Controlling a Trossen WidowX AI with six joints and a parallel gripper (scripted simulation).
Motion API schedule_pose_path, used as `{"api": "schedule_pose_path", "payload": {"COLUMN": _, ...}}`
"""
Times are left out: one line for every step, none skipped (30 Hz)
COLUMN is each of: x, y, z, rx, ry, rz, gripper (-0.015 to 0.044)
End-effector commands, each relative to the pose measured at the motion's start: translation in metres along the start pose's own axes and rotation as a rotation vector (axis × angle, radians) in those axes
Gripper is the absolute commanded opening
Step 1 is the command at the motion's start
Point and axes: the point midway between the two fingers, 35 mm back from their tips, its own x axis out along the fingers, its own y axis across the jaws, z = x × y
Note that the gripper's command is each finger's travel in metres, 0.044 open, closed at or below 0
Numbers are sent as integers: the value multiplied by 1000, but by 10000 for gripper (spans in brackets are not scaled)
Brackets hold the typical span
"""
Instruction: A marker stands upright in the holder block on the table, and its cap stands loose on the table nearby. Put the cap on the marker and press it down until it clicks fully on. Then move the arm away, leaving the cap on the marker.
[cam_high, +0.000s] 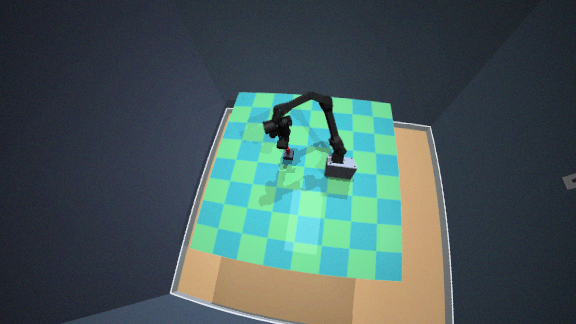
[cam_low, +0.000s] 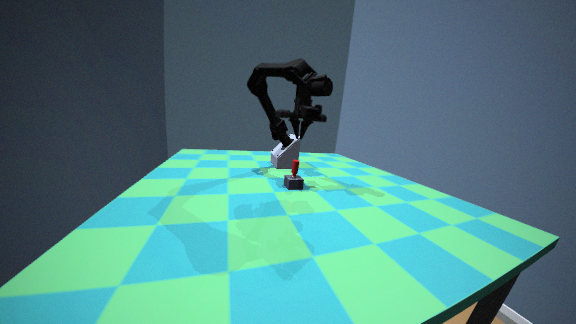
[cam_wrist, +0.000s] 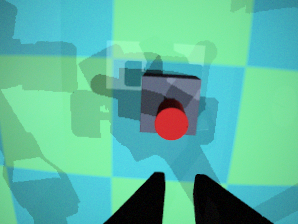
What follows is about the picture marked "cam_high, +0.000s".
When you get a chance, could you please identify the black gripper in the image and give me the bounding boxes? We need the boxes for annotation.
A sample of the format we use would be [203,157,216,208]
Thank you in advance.
[276,121,292,150]

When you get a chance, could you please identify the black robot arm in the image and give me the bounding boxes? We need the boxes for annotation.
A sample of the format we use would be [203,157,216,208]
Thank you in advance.
[262,92,347,164]

